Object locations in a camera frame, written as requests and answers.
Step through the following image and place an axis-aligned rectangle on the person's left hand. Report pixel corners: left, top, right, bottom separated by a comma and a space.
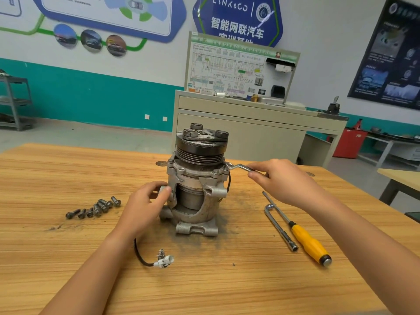
113, 181, 173, 242

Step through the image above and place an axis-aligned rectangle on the person's right hand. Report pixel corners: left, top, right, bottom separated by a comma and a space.
247, 158, 327, 211

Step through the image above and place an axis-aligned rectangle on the silver combination wrench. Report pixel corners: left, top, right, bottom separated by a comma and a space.
225, 163, 254, 175

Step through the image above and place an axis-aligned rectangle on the grey metal compressor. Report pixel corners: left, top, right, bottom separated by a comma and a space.
134, 122, 232, 268

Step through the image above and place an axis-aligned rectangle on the person's left forearm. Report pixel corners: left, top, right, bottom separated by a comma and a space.
39, 229, 135, 315

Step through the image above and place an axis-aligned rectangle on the person's right forearm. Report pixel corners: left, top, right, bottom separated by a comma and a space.
308, 193, 420, 315

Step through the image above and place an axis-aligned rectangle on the silver L-shaped socket wrench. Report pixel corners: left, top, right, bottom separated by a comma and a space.
264, 204, 299, 253

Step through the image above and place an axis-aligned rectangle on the beige workbench cabinet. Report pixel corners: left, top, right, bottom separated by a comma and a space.
172, 90, 349, 167

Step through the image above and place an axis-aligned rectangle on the red cabinet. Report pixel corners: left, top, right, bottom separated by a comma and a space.
332, 126, 368, 159

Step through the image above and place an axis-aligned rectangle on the small black device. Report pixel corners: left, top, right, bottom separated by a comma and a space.
326, 96, 341, 116

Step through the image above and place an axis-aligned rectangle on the wooden side table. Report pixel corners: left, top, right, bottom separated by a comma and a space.
377, 168, 420, 206

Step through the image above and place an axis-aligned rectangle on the white wiring display board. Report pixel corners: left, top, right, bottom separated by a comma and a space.
184, 31, 301, 102

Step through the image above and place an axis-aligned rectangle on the grey metal shelf cart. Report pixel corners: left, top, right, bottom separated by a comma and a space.
0, 70, 34, 132

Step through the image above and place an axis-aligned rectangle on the blue rounded infographic panel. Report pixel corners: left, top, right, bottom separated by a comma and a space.
31, 0, 188, 43

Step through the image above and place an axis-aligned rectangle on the yellow handled screwdriver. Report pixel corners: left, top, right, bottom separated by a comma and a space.
262, 191, 333, 268

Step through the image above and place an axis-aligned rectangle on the dark wall poster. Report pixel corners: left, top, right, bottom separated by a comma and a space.
348, 0, 420, 109

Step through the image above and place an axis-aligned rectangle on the round photo wall decal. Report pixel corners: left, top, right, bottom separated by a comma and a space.
80, 28, 104, 53
53, 23, 78, 49
105, 34, 128, 58

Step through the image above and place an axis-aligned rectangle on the blue hexagon wall sign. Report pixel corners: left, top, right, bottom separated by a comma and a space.
192, 0, 284, 47

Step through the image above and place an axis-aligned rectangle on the white infographic wall panel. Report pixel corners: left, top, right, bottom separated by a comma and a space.
0, 0, 22, 17

